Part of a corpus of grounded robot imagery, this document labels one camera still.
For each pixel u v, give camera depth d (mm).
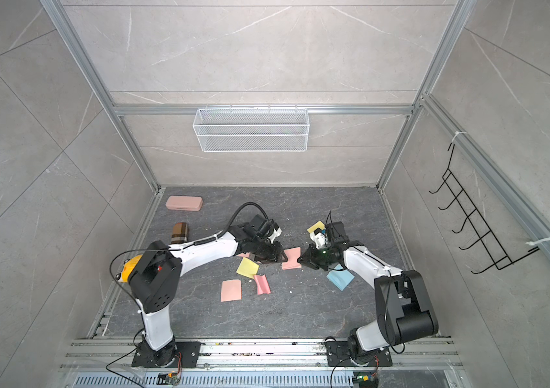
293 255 881
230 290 861
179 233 987
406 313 435
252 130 1006
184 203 1111
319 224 1044
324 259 760
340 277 880
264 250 763
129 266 857
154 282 483
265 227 732
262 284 863
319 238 842
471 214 675
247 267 927
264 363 730
